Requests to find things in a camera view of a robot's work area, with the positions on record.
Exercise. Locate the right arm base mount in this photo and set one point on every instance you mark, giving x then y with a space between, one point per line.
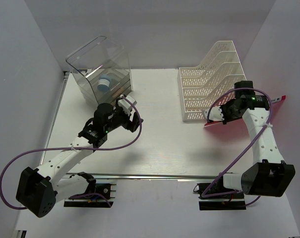
227 202

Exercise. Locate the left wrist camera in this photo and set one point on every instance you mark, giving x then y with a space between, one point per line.
125 103

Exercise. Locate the blue white small jar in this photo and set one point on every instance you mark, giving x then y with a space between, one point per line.
104 83

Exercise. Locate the orange highlighter pen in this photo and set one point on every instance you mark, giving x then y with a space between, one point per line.
118 92

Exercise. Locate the clear acrylic drawer organizer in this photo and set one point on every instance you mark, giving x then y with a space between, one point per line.
100 56

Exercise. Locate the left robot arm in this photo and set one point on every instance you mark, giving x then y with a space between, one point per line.
41 188

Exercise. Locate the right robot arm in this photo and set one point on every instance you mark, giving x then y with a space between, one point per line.
269 175

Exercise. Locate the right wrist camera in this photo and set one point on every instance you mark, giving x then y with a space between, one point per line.
214 114

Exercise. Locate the cream plastic file rack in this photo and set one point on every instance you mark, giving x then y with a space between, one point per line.
201 85

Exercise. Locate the red plastic folder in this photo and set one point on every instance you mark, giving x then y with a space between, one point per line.
274 101

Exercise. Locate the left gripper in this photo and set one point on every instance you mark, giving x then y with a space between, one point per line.
132 126

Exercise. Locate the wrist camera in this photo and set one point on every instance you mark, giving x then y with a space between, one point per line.
214 114
125 103

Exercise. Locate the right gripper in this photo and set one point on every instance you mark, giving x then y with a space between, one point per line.
226 119

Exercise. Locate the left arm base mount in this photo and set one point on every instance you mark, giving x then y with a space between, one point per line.
99 193

